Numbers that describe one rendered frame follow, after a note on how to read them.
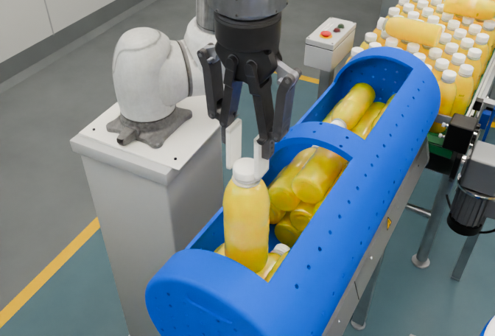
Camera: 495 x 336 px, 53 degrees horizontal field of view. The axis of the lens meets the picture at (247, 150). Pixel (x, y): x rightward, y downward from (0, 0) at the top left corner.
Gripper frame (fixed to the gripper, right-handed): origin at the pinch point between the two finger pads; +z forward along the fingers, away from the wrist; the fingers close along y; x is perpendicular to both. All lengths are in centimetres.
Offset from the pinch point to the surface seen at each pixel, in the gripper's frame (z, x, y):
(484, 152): 55, 96, 28
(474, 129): 41, 85, 23
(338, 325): 54, 16, 13
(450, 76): 32, 94, 12
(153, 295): 27.1, -11.5, -10.9
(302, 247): 19.9, 4.3, 7.7
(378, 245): 54, 42, 13
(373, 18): 143, 367, -92
